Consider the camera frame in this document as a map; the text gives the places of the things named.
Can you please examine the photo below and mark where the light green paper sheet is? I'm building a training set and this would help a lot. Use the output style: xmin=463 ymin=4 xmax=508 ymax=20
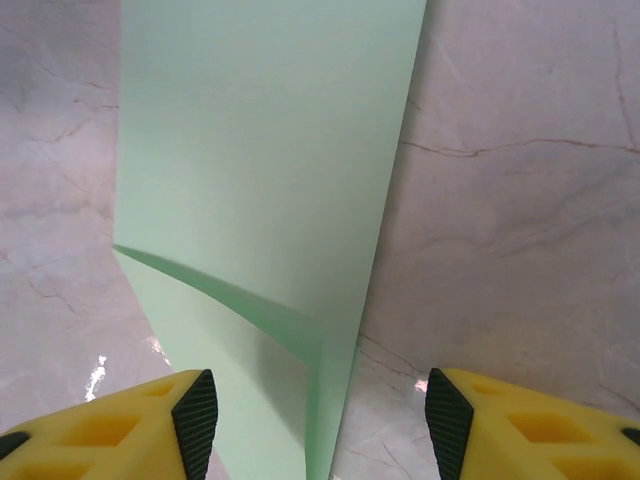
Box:
xmin=112 ymin=0 xmax=429 ymax=480

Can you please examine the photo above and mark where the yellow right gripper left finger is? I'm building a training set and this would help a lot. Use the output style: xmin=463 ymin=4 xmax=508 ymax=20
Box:
xmin=0 ymin=368 xmax=219 ymax=480

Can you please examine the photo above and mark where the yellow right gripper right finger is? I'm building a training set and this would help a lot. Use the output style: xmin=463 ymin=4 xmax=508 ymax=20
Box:
xmin=424 ymin=367 xmax=640 ymax=480

